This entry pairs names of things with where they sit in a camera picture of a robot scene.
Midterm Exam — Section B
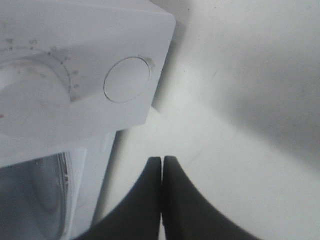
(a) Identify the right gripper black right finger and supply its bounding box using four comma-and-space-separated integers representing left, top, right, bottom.
162, 156, 257, 240

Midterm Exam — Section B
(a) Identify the round white door button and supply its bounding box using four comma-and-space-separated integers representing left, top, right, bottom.
103, 57, 151, 104

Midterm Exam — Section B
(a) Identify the white microwave oven body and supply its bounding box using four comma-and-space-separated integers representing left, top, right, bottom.
0, 0, 176, 240

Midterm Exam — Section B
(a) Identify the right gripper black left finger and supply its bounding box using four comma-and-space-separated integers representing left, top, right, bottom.
77, 157, 162, 240

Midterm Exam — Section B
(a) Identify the lower white timer knob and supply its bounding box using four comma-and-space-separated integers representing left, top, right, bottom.
0, 59, 71, 119

